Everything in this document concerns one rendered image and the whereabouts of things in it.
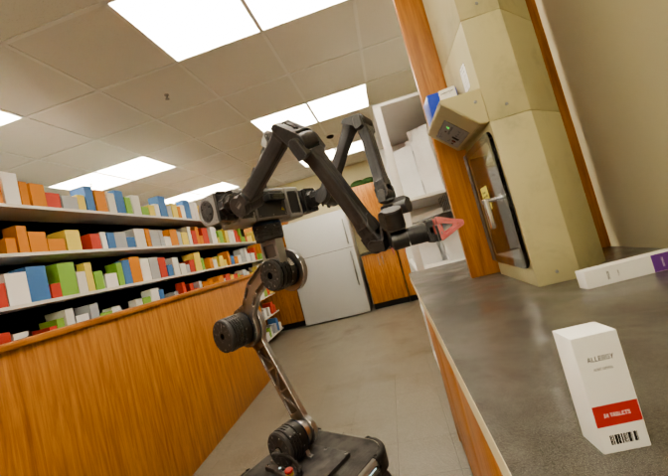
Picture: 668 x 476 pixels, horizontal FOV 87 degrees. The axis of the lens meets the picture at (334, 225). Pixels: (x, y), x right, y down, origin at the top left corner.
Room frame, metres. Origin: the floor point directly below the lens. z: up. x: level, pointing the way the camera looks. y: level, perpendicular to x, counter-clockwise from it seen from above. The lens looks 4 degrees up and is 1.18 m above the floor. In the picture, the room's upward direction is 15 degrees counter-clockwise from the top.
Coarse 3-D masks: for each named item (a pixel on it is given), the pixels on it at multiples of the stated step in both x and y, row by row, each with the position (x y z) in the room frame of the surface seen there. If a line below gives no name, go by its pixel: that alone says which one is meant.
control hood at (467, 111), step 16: (464, 96) 0.97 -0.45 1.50; (480, 96) 0.96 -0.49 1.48; (448, 112) 1.00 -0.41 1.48; (464, 112) 0.97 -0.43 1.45; (480, 112) 0.96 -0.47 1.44; (432, 128) 1.20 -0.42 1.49; (464, 128) 1.05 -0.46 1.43; (480, 128) 1.01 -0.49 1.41; (448, 144) 1.26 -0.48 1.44; (464, 144) 1.19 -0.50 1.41
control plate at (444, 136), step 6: (444, 120) 1.07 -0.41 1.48; (444, 126) 1.12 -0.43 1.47; (450, 126) 1.09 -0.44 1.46; (456, 126) 1.07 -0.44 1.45; (438, 132) 1.20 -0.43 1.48; (444, 132) 1.17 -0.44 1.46; (450, 132) 1.14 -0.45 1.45; (456, 132) 1.11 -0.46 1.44; (462, 132) 1.09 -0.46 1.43; (468, 132) 1.06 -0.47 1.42; (444, 138) 1.22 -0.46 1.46; (450, 138) 1.19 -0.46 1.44; (462, 138) 1.13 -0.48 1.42; (450, 144) 1.25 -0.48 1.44; (456, 144) 1.22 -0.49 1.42
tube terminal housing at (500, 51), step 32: (480, 32) 0.95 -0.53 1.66; (512, 32) 0.96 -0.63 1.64; (448, 64) 1.18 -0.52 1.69; (480, 64) 0.96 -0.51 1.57; (512, 64) 0.95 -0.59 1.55; (544, 64) 1.06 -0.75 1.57; (512, 96) 0.95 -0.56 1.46; (544, 96) 1.01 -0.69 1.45; (512, 128) 0.95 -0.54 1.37; (544, 128) 0.97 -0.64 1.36; (512, 160) 0.96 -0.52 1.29; (544, 160) 0.95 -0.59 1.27; (512, 192) 0.96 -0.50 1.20; (544, 192) 0.95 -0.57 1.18; (576, 192) 1.02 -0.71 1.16; (544, 224) 0.95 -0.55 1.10; (576, 224) 0.98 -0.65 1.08; (544, 256) 0.96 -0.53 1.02; (576, 256) 0.95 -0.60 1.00
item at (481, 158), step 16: (480, 144) 1.05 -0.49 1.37; (480, 160) 1.10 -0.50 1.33; (496, 160) 0.97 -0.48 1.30; (480, 176) 1.15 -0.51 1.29; (496, 176) 1.00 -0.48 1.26; (480, 192) 1.20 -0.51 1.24; (496, 192) 1.04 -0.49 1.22; (496, 208) 1.08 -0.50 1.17; (512, 208) 0.97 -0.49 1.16; (496, 224) 1.12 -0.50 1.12; (512, 224) 0.98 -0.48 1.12; (496, 240) 1.18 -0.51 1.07; (512, 240) 1.02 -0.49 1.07; (496, 256) 1.23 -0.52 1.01; (512, 256) 1.06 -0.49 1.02
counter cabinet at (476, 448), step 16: (432, 336) 1.77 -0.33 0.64; (448, 368) 1.24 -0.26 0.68; (448, 384) 1.51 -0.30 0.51; (448, 400) 1.97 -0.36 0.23; (464, 400) 0.97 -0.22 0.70; (464, 416) 1.13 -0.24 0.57; (464, 432) 1.34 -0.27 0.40; (480, 432) 0.79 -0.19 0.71; (464, 448) 1.66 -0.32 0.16; (480, 448) 0.89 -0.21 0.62; (480, 464) 1.02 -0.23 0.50; (496, 464) 0.67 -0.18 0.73
